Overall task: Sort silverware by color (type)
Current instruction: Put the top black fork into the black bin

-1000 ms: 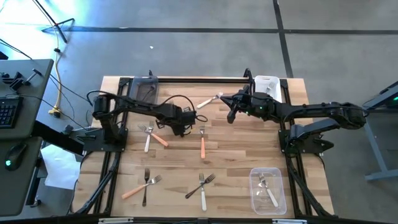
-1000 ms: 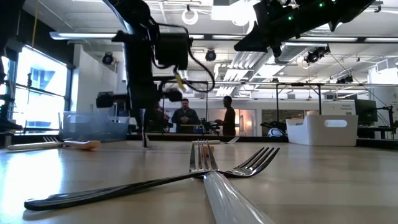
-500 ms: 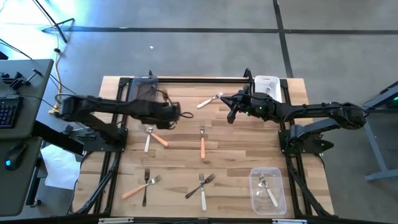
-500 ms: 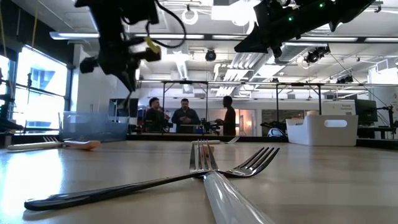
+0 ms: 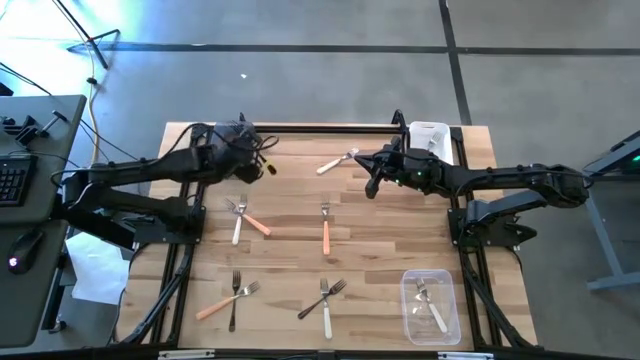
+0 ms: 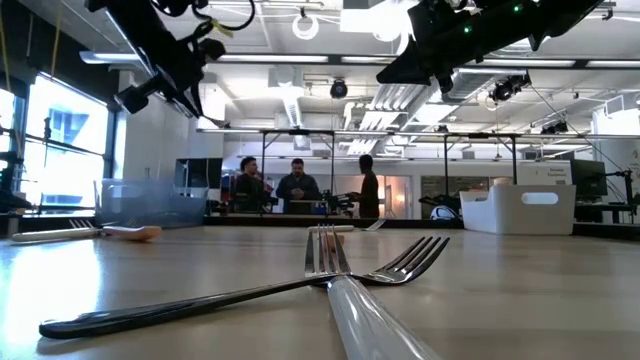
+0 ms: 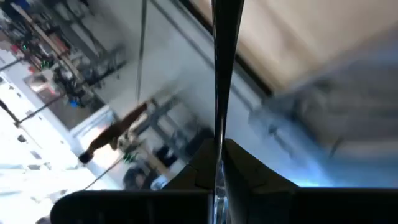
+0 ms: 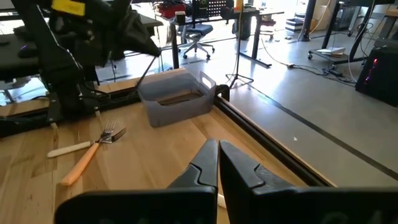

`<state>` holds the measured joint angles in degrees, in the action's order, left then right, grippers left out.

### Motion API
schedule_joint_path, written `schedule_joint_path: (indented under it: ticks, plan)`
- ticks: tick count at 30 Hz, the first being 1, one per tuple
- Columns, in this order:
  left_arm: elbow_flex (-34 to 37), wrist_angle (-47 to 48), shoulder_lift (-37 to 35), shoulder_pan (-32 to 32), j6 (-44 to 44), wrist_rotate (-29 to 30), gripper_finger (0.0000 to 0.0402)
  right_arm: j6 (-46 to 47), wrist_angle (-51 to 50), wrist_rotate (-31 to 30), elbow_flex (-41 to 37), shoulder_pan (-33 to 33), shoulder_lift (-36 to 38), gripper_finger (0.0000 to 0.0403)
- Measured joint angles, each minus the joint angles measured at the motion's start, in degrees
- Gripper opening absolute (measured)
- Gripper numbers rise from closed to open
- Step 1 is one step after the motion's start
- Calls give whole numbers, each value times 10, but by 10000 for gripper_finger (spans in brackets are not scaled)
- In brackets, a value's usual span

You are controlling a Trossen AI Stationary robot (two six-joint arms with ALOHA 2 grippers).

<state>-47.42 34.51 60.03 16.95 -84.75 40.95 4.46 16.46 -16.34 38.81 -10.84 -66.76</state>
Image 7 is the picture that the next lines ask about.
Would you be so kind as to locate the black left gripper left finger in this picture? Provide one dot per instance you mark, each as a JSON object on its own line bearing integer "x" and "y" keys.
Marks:
{"x": 174, "y": 202}

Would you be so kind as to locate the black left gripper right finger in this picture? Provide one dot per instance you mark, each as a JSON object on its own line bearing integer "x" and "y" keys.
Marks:
{"x": 280, "y": 205}

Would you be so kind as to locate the black metal fork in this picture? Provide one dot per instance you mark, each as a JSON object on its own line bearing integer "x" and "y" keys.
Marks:
{"x": 227, "y": 46}

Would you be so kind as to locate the grey plastic bin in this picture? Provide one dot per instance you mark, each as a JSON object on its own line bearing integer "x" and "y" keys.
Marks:
{"x": 342, "y": 109}

